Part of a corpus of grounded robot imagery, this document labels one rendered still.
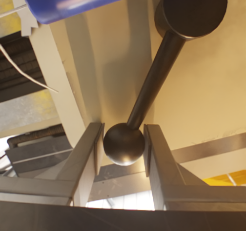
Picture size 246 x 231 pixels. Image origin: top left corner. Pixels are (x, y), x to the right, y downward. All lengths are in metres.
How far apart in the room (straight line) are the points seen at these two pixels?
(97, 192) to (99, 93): 0.99
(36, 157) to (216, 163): 0.99
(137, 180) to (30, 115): 0.67
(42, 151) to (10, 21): 0.66
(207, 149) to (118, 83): 0.90
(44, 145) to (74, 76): 0.89
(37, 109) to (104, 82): 0.82
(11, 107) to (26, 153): 0.27
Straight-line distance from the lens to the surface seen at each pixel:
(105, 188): 1.10
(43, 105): 0.94
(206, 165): 1.08
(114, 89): 0.16
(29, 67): 0.99
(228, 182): 3.23
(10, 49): 1.03
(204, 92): 0.18
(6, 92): 1.15
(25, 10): 0.23
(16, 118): 1.04
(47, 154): 1.06
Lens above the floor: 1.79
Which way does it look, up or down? 6 degrees up
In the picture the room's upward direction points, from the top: 105 degrees counter-clockwise
